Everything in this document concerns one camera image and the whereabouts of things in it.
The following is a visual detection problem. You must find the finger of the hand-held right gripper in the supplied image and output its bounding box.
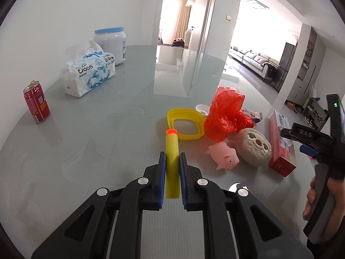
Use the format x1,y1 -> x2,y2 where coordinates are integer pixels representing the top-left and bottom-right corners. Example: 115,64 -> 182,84
299,144 -> 321,159
280,123 -> 336,152

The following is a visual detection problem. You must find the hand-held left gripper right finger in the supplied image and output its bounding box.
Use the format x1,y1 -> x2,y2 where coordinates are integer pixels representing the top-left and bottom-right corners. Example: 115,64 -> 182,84
179,152 -> 314,259

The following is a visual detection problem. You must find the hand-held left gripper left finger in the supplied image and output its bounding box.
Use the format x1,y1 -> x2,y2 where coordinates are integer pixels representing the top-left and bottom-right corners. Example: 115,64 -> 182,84
31,151 -> 166,259

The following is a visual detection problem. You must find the yellow foam dart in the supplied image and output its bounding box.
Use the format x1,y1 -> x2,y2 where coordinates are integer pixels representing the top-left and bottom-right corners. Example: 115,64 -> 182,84
165,129 -> 180,199

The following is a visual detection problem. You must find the pink snack wrapper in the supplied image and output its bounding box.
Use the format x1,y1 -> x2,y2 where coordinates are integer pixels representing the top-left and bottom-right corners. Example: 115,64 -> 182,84
241,108 -> 263,124

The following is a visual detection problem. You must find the white plastic cap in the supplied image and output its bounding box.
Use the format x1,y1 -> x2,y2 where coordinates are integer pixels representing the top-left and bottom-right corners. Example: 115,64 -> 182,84
194,104 -> 212,117

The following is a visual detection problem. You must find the person's right hand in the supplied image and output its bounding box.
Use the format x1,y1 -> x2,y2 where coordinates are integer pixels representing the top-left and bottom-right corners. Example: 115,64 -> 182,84
302,177 -> 345,222

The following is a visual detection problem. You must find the red toothpaste box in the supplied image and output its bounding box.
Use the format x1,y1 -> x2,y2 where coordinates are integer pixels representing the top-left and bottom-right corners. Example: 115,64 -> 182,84
268,110 -> 297,178

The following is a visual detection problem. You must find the pink rubber pig toy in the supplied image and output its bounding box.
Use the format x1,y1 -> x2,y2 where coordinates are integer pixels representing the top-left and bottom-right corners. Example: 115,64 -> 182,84
207,143 -> 240,171

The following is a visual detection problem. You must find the round sloth plush toy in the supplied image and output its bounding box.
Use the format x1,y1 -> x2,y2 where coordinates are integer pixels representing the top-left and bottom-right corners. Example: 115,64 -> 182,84
233,128 -> 272,166

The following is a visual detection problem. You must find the dark jacket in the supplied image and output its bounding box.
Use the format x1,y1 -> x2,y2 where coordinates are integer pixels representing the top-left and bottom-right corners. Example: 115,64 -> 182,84
263,62 -> 279,83

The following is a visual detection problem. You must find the dark tall cabinet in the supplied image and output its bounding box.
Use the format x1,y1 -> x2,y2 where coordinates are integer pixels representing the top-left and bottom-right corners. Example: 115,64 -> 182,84
276,42 -> 297,91

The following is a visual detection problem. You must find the red plastic bag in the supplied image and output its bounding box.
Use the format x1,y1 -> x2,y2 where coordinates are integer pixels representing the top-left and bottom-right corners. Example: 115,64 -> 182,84
203,86 -> 255,143

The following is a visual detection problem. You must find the grey sofa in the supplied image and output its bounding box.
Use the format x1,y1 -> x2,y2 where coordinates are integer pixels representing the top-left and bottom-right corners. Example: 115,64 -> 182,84
229,46 -> 279,83

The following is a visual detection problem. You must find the white blue tissue pack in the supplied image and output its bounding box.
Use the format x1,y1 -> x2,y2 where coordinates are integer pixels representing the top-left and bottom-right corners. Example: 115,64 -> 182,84
61,40 -> 116,98

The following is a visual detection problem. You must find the white jar with blue lid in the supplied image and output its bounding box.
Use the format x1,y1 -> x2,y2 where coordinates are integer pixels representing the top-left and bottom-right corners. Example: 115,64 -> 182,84
93,27 -> 127,66

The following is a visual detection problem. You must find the red soda can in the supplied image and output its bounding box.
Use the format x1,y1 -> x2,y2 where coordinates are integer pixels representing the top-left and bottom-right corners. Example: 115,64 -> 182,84
23,81 -> 51,124

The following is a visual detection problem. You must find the white door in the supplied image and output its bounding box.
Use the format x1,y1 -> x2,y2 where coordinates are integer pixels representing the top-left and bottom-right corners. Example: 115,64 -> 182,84
190,0 -> 216,52

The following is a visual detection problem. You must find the beige curtain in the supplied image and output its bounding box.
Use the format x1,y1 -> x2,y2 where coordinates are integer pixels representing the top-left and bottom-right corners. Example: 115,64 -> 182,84
167,0 -> 192,44

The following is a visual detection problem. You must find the yellow plastic lid ring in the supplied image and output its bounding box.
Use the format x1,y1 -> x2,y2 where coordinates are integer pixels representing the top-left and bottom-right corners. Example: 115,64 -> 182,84
167,108 -> 207,141

